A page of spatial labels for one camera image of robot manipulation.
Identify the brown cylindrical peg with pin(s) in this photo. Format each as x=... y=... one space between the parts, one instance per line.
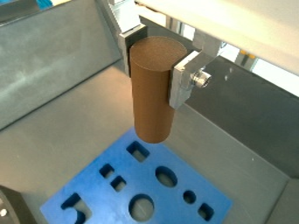
x=153 y=57

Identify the blue shape sorting board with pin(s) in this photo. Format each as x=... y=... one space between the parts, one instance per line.
x=137 y=184

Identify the black object bottom left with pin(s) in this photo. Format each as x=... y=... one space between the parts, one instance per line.
x=18 y=211

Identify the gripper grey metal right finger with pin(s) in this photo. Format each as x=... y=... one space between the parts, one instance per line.
x=187 y=72

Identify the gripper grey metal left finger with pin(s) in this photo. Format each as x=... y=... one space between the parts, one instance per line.
x=126 y=26

